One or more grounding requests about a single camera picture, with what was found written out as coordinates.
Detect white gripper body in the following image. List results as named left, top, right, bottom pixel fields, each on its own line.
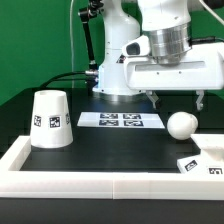
left=122, top=35, right=224, bottom=91

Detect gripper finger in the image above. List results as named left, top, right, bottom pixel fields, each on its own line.
left=146, top=91, right=159, bottom=109
left=196, top=90, right=204, bottom=111

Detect white lamp bulb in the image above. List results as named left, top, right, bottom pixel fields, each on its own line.
left=167, top=112, right=198, bottom=140

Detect white lamp base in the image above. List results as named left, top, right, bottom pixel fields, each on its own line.
left=177, top=134, right=224, bottom=175

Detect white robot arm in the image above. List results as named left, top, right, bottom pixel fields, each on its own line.
left=93, top=0, right=224, bottom=109

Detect white lamp shade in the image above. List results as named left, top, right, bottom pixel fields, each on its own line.
left=30, top=90, right=73, bottom=149

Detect white marker plate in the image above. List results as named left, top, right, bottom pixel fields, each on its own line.
left=77, top=112, right=164, bottom=129

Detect white U-shaped fence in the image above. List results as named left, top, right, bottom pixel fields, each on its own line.
left=0, top=136, right=224, bottom=200

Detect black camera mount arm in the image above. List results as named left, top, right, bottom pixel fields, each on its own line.
left=78, top=0, right=104, bottom=70

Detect black cables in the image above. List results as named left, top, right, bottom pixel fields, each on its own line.
left=43, top=69, right=100, bottom=90

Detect white cable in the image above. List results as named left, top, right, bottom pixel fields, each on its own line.
left=69, top=0, right=76, bottom=90

